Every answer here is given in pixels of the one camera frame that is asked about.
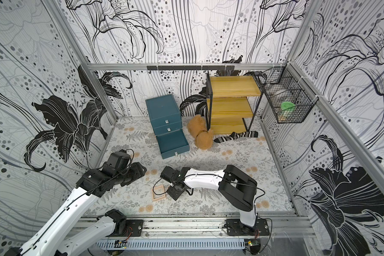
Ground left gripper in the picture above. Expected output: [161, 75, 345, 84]
[113, 162, 148, 186]

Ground pink brooch box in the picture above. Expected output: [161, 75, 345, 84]
[151, 185, 166, 202]

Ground teal drawer cabinet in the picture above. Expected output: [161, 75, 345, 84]
[146, 95, 190, 159]

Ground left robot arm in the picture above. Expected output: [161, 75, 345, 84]
[5, 149, 147, 256]

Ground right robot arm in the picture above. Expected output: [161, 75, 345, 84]
[160, 165, 258, 228]

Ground brown teddy bear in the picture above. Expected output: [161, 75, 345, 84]
[187, 115, 214, 150]

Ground striped sock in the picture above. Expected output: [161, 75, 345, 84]
[214, 131, 259, 144]

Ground yellow wooden shelf rack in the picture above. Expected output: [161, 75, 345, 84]
[207, 74, 262, 135]

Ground green lidded cup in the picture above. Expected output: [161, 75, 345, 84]
[280, 101, 297, 119]

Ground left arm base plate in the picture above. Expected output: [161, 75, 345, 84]
[110, 219, 144, 238]

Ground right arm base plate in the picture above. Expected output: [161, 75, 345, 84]
[224, 218, 271, 236]

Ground white slotted cable duct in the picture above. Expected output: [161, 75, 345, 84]
[96, 239, 245, 251]

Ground black bar on rail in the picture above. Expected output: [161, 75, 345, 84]
[146, 65, 235, 71]

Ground black wire basket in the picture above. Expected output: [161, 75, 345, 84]
[258, 66, 314, 124]

